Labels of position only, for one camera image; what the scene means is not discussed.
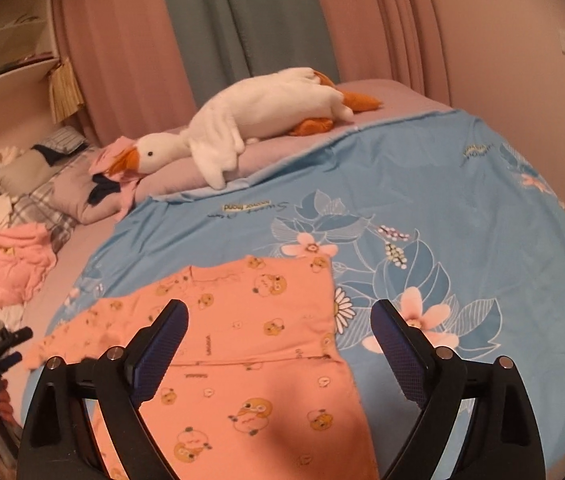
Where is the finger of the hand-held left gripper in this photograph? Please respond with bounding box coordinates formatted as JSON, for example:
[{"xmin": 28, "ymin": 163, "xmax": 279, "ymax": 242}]
[{"xmin": 0, "ymin": 327, "xmax": 33, "ymax": 356}]

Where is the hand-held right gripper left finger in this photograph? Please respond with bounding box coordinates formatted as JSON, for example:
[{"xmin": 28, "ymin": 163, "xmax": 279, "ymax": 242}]
[{"xmin": 16, "ymin": 299, "xmax": 190, "ymax": 480}]

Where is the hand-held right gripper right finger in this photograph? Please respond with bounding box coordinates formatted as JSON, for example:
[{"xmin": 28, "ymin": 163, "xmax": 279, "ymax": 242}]
[{"xmin": 371, "ymin": 299, "xmax": 545, "ymax": 480}]

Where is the orange cartoon print shirt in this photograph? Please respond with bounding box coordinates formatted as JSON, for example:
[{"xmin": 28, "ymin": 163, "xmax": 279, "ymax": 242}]
[{"xmin": 25, "ymin": 255, "xmax": 380, "ymax": 480}]

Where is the pink garment pile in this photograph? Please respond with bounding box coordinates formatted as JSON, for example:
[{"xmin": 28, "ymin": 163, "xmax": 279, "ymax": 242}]
[{"xmin": 0, "ymin": 222, "xmax": 58, "ymax": 311}]

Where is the plaid cloth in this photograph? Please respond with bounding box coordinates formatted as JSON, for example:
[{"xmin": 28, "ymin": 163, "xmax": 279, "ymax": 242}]
[{"xmin": 10, "ymin": 180, "xmax": 80, "ymax": 256}]

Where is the mauve pillow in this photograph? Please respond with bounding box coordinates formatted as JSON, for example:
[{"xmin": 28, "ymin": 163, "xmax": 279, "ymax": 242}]
[{"xmin": 57, "ymin": 152, "xmax": 136, "ymax": 223}]

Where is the grey pillow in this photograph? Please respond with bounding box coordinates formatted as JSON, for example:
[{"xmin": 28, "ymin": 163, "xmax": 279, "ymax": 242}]
[{"xmin": 0, "ymin": 150, "xmax": 63, "ymax": 196}]

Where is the blue floral blanket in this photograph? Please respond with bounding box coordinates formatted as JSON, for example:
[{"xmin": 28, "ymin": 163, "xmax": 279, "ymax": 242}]
[{"xmin": 55, "ymin": 110, "xmax": 565, "ymax": 480}]

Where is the pink garment with navy bow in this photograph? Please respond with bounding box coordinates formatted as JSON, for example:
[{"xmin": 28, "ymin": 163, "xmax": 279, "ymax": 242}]
[{"xmin": 87, "ymin": 137, "xmax": 140, "ymax": 221}]

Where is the striped pillow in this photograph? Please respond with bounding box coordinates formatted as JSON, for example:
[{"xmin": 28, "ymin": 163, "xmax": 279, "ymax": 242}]
[{"xmin": 32, "ymin": 126, "xmax": 88, "ymax": 156}]

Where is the straw curtain tassel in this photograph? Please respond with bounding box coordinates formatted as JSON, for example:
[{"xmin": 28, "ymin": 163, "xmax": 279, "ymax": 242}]
[{"xmin": 48, "ymin": 57, "xmax": 86, "ymax": 123}]

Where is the white goose plush toy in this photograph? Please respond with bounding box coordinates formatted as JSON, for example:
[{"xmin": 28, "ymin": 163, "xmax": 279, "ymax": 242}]
[{"xmin": 109, "ymin": 66, "xmax": 384, "ymax": 190}]

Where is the pink curtain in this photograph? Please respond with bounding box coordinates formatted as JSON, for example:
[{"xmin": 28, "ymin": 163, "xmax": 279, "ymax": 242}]
[
  {"xmin": 305, "ymin": 0, "xmax": 453, "ymax": 108},
  {"xmin": 57, "ymin": 0, "xmax": 198, "ymax": 146}
]

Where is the teal curtain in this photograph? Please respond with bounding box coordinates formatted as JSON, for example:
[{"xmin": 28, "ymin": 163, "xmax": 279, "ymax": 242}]
[{"xmin": 155, "ymin": 0, "xmax": 340, "ymax": 106}]

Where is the white wall shelf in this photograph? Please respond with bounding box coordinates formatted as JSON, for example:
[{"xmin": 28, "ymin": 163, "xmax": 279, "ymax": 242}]
[{"xmin": 0, "ymin": 0, "xmax": 60, "ymax": 106}]

